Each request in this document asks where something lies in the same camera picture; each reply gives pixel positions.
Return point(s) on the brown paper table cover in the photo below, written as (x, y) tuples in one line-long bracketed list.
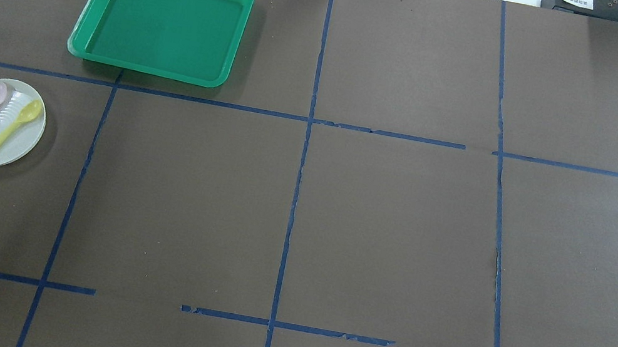
[(374, 173)]

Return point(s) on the green plastic tray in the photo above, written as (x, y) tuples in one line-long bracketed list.
[(191, 41)]

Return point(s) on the yellow plastic spoon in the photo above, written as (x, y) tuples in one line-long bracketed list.
[(29, 113)]

